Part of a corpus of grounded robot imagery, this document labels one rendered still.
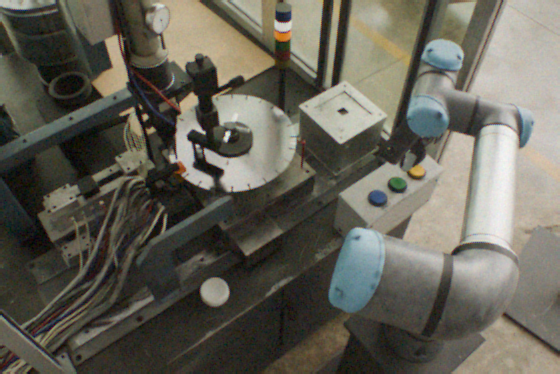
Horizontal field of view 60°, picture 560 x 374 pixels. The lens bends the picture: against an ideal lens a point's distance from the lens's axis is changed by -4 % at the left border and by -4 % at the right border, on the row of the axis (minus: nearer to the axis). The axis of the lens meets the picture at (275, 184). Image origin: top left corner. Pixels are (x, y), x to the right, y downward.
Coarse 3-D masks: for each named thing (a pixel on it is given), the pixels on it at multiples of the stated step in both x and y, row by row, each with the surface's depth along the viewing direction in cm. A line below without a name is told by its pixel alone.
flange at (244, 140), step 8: (216, 128) 131; (248, 128) 131; (216, 136) 129; (232, 136) 127; (240, 136) 128; (248, 136) 129; (224, 144) 127; (232, 144) 127; (240, 144) 127; (248, 144) 127; (224, 152) 126; (232, 152) 126; (240, 152) 126
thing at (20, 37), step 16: (0, 0) 146; (16, 0) 150; (32, 0) 153; (48, 0) 151; (0, 16) 145; (16, 16) 140; (32, 16) 140; (48, 16) 142; (16, 32) 147; (32, 32) 145; (48, 32) 146; (64, 32) 148; (16, 48) 155; (32, 48) 150; (48, 48) 150; (64, 48) 152; (48, 64) 155; (64, 64) 160; (80, 64) 163; (48, 80) 166
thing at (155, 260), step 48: (144, 0) 84; (144, 48) 91; (192, 192) 133; (240, 192) 132; (288, 192) 134; (336, 192) 144; (144, 240) 134; (192, 240) 134; (240, 240) 127; (48, 288) 126; (144, 288) 125; (192, 288) 126; (96, 336) 118
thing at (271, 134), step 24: (216, 96) 139; (240, 96) 139; (192, 120) 134; (240, 120) 134; (264, 120) 134; (288, 120) 134; (264, 144) 129; (288, 144) 129; (192, 168) 124; (216, 168) 124; (240, 168) 124; (264, 168) 124
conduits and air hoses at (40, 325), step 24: (144, 168) 129; (144, 192) 126; (72, 216) 128; (96, 216) 129; (120, 216) 121; (120, 240) 119; (120, 264) 117; (72, 288) 125; (96, 288) 120; (120, 288) 115; (48, 312) 120; (72, 312) 120; (96, 312) 117; (48, 336) 117; (0, 360) 114
